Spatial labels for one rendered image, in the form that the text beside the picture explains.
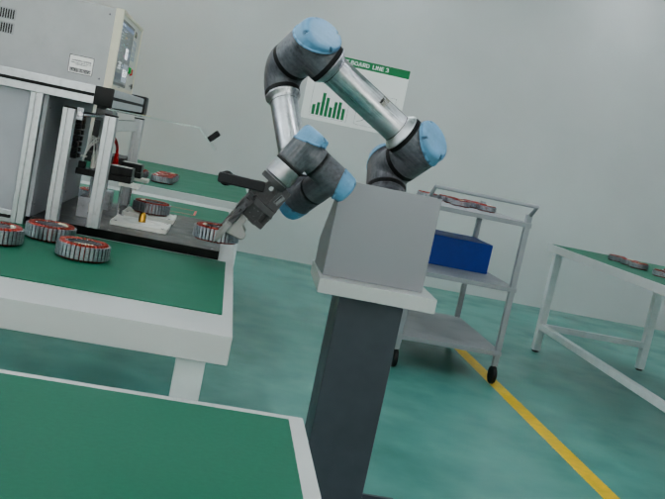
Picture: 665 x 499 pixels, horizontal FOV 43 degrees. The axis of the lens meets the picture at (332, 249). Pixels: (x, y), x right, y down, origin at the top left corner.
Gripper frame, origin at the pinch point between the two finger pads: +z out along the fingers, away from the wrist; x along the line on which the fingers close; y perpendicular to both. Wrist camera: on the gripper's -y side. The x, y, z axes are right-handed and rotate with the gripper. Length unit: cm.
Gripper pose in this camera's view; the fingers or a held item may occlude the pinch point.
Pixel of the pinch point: (215, 235)
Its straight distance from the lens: 208.1
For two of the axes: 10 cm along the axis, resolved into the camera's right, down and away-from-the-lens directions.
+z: -6.7, 7.4, 0.4
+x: -0.9, -1.4, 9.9
